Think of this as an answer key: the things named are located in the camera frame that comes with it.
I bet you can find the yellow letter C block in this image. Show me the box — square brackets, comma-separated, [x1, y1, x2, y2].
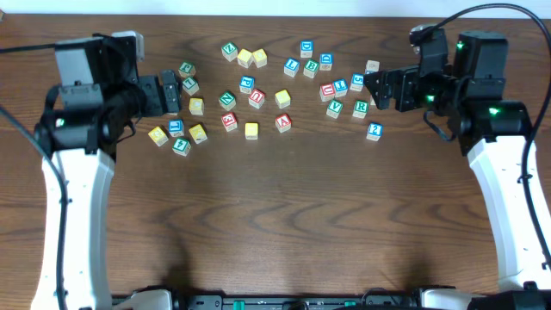
[189, 97, 205, 115]

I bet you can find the green letter R block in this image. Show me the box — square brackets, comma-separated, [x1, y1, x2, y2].
[352, 100, 369, 119]

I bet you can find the yellow letter O block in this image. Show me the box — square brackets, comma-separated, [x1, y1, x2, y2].
[245, 122, 259, 140]

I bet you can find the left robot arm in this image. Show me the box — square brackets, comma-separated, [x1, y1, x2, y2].
[31, 31, 183, 309]

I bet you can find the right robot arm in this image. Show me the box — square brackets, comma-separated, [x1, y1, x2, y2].
[363, 25, 550, 309]

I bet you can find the green number 7 block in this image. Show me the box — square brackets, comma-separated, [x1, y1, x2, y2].
[183, 77, 200, 96]

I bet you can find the blue letter L block left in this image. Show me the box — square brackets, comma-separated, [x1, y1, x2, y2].
[168, 119, 184, 137]

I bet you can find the blue letter l block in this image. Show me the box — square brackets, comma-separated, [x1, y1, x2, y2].
[283, 58, 300, 78]
[168, 119, 184, 137]

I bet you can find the blue letter X block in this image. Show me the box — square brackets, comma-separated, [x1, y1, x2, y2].
[365, 59, 380, 74]

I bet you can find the yellow block far left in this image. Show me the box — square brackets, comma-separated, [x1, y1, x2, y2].
[148, 127, 169, 146]

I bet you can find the blue number 5 block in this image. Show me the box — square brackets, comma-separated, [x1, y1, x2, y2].
[350, 73, 364, 92]

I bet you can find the yellow block lower left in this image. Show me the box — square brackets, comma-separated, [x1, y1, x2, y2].
[189, 124, 207, 145]

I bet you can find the blue number 2 block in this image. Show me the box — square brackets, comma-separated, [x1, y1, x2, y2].
[366, 122, 384, 141]

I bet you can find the green number 4 block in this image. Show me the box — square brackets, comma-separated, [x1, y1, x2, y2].
[172, 138, 191, 157]

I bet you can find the blue letter I block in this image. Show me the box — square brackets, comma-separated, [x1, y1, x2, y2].
[333, 79, 349, 97]

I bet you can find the green letter N block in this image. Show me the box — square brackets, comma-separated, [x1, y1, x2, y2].
[219, 91, 236, 111]

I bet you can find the red number 3 block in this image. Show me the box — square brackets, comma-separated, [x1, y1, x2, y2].
[221, 112, 238, 132]

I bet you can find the green letter V block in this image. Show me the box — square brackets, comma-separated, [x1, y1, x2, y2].
[326, 99, 344, 119]

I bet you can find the red letter U block right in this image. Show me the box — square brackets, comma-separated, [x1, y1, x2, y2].
[319, 83, 336, 102]

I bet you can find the red letter u block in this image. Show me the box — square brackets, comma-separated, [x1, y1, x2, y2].
[248, 89, 265, 109]
[319, 83, 336, 102]

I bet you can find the green letter Z block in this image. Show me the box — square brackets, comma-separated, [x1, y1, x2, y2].
[221, 41, 238, 62]

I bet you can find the blue letter D block lower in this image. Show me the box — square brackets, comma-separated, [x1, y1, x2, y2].
[319, 53, 334, 71]

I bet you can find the blue letter d block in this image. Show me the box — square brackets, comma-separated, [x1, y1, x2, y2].
[319, 53, 334, 71]
[300, 40, 313, 59]

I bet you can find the blue letter P block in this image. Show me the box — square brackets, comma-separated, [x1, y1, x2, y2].
[239, 76, 255, 94]

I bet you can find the yellow block top left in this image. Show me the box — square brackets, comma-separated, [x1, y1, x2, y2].
[237, 48, 253, 68]

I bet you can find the green letter B block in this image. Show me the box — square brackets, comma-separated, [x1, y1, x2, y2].
[303, 59, 319, 78]

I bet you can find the red letter U block centre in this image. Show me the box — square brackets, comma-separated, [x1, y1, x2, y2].
[248, 89, 265, 109]

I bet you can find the blue letter D block upper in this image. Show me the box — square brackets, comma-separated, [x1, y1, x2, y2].
[300, 40, 313, 59]

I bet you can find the yellow block top right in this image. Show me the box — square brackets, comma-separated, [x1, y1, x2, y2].
[252, 49, 268, 68]

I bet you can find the yellow block centre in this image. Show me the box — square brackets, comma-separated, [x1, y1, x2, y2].
[275, 90, 291, 109]

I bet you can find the red letter A block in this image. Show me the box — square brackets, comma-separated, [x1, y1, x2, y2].
[275, 114, 292, 133]

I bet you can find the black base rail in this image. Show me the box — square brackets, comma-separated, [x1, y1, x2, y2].
[109, 286, 474, 310]

